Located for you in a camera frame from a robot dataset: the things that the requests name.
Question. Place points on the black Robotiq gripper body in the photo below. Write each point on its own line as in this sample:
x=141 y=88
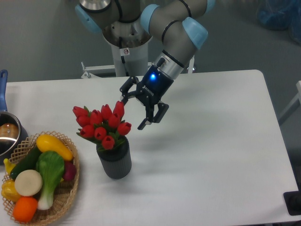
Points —
x=153 y=86

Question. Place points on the red tulip bouquet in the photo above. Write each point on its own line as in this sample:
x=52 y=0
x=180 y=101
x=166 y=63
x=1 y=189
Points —
x=105 y=127

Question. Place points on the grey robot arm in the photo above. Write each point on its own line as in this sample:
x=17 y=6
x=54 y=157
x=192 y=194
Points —
x=150 y=46

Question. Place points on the dark grey ribbed vase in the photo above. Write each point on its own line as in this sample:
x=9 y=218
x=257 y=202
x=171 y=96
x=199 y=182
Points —
x=116 y=163

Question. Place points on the yellow squash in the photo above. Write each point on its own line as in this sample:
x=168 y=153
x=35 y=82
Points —
x=47 y=142

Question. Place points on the dark red radish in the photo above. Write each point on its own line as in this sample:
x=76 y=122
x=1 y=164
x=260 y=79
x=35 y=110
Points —
x=69 y=171

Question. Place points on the green bok choy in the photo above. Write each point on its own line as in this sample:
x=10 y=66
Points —
x=50 y=165

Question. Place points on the green cucumber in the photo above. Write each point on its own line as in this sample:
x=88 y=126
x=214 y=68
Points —
x=27 y=163

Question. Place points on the woven wicker basket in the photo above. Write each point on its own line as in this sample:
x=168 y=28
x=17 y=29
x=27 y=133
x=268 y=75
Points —
x=64 y=194

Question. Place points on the round cream white vegetable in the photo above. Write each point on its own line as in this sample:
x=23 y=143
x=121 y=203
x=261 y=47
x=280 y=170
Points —
x=28 y=183

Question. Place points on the yellow banana tip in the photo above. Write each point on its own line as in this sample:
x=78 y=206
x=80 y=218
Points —
x=8 y=165

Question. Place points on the blue plastic bag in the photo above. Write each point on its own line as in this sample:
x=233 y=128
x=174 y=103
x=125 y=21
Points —
x=281 y=15

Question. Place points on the yellow bell pepper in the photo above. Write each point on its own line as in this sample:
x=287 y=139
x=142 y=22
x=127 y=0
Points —
x=9 y=191

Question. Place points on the orange fruit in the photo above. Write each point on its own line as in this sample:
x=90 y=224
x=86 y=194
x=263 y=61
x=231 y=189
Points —
x=25 y=209

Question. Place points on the black device at table edge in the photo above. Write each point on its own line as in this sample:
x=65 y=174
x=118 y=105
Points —
x=293 y=202

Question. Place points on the white metal mounting frame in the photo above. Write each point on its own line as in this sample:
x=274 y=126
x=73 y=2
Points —
x=109 y=70

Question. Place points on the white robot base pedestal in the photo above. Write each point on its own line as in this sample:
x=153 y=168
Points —
x=129 y=46

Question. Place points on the blue handled saucepan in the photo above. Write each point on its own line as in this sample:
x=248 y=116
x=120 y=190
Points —
x=12 y=133

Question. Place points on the white chair frame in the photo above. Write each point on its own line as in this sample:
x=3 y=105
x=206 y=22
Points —
x=292 y=106

